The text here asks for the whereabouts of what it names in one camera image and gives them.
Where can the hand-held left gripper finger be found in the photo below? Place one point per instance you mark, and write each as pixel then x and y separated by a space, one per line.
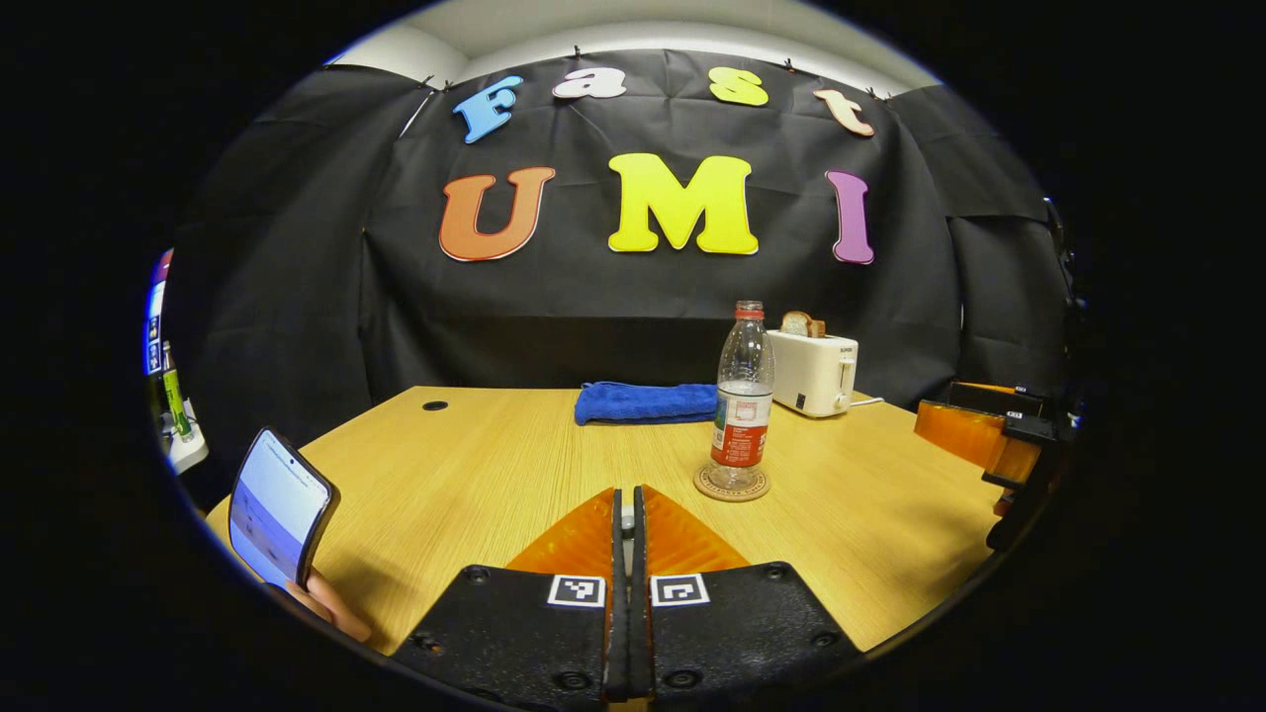
pixel 640 564
pixel 616 564

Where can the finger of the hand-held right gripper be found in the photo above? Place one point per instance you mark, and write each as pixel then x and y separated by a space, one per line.
pixel 959 430

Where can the round cork coaster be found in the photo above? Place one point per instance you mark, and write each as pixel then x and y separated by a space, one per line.
pixel 707 487

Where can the clear plastic water bottle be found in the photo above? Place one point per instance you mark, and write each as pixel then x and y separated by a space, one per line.
pixel 742 425

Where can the green bottle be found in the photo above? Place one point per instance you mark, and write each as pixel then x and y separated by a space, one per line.
pixel 178 405

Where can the white toaster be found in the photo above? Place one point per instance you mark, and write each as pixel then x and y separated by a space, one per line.
pixel 811 376

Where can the blue cloth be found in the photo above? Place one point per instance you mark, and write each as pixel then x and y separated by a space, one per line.
pixel 643 403

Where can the toast bread slice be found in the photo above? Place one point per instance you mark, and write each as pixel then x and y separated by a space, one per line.
pixel 799 324

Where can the black smartphone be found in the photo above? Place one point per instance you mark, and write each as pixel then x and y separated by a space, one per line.
pixel 277 504

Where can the black backdrop cloth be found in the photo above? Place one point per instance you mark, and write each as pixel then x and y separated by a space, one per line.
pixel 297 297

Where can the white equipment box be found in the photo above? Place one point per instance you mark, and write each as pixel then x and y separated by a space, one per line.
pixel 188 455

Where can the computer monitor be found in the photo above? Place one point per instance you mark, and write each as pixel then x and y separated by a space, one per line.
pixel 156 316

